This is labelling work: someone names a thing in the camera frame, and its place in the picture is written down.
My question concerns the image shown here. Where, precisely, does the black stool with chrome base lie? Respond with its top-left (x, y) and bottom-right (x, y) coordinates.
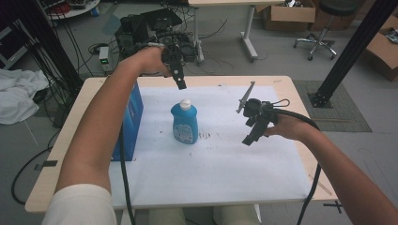
top-left (293, 0), bottom-right (361, 62)

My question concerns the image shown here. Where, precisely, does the white cloth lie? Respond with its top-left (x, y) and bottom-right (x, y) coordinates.
top-left (0, 68), bottom-right (50, 126)

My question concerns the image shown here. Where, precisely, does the black tape strip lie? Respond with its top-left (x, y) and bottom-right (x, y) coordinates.
top-left (34, 159), bottom-right (59, 172)

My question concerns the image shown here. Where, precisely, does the black metal post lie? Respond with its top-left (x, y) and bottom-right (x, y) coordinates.
top-left (308, 0), bottom-right (398, 109)

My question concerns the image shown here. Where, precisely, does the white sleeve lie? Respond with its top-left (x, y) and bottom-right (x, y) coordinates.
top-left (40, 183), bottom-right (117, 225)

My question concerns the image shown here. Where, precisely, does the open cardboard box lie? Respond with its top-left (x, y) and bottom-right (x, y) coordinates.
top-left (261, 0), bottom-right (316, 32)

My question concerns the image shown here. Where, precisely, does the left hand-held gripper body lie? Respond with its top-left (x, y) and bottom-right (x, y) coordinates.
top-left (159, 42), bottom-right (185, 68)

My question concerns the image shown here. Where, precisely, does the grey power supply box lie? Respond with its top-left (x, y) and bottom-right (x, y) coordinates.
top-left (98, 46), bottom-right (112, 73)

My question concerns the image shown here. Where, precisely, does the bundle of black cables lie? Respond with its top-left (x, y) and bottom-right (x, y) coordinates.
top-left (18, 0), bottom-right (84, 95)

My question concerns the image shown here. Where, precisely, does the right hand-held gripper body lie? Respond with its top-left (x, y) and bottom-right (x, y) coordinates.
top-left (236, 80), bottom-right (280, 129)

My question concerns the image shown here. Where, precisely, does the blue box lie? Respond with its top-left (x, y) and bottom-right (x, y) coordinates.
top-left (111, 82), bottom-right (145, 162)

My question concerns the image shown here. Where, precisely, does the black floor cable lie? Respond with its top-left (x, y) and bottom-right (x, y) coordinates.
top-left (10, 129), bottom-right (62, 206)

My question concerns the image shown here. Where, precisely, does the grey shelf frame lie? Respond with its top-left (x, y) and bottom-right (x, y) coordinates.
top-left (0, 23), bottom-right (36, 71)

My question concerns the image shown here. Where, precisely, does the person's left hand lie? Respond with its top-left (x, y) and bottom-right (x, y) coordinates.
top-left (130, 46), bottom-right (172, 78)

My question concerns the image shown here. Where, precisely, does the person's right hand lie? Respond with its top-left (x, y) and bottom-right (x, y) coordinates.
top-left (264, 113), bottom-right (310, 143)

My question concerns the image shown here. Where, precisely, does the thick black gripper cable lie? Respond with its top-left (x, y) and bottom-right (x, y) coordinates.
top-left (268, 107), bottom-right (323, 225)

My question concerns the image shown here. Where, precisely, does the white table mat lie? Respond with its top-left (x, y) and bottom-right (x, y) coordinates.
top-left (109, 84), bottom-right (314, 210)

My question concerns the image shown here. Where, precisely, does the white desk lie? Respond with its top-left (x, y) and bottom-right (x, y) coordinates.
top-left (187, 0), bottom-right (286, 64)

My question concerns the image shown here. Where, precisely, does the blue bottle with white cap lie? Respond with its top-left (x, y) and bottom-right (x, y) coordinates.
top-left (170, 98), bottom-right (200, 145)

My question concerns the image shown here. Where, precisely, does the black computer equipment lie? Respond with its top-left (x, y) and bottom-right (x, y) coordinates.
top-left (114, 7), bottom-right (199, 64)

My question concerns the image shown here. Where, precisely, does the grey floor mat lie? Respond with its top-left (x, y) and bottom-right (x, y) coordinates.
top-left (292, 79), bottom-right (374, 133)

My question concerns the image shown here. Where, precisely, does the black tape cross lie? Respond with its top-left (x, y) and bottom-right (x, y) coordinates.
top-left (323, 200), bottom-right (344, 215)

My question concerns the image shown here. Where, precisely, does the round white table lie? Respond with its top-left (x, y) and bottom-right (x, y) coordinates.
top-left (37, 0), bottom-right (101, 21)

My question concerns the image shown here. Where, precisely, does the light wooden table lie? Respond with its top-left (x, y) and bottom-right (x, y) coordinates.
top-left (24, 75), bottom-right (339, 214)

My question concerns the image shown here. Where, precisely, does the thin black looped cable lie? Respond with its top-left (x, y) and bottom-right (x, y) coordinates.
top-left (270, 98), bottom-right (291, 109)

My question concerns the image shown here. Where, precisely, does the large cardboard box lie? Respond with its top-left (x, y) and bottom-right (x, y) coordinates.
top-left (364, 15), bottom-right (398, 83)

